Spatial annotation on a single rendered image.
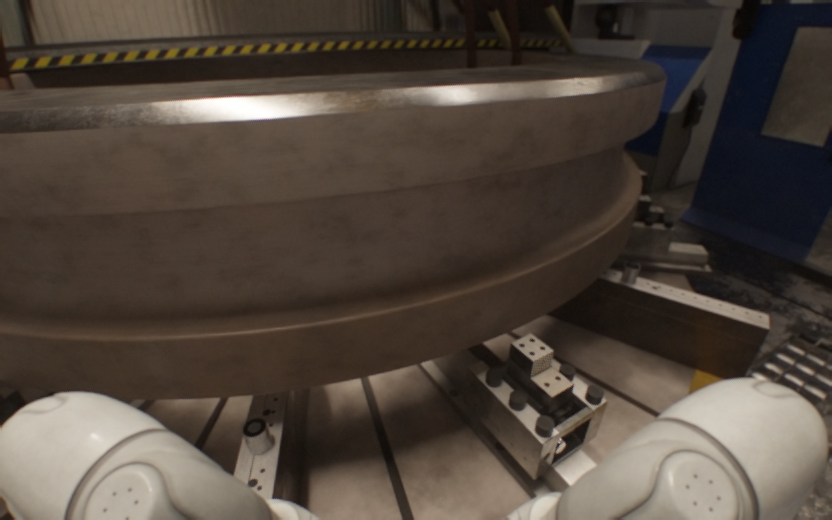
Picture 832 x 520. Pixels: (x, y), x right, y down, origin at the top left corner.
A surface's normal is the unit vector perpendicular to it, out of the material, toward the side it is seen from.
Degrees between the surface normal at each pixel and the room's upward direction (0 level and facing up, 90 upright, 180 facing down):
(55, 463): 25
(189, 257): 90
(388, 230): 90
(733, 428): 10
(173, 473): 48
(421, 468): 0
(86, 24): 90
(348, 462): 0
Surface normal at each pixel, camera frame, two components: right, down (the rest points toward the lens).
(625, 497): -0.90, -0.27
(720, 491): -0.01, -0.61
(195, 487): 0.83, -0.55
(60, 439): -0.08, -0.79
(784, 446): 0.22, -0.50
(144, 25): 0.50, 0.42
